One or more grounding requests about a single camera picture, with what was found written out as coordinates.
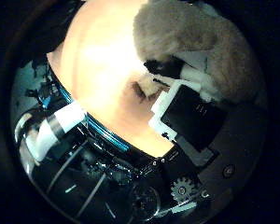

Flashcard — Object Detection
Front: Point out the brown plush hedgehog toy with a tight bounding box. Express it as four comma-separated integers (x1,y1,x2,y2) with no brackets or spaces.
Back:
132,1,265,105

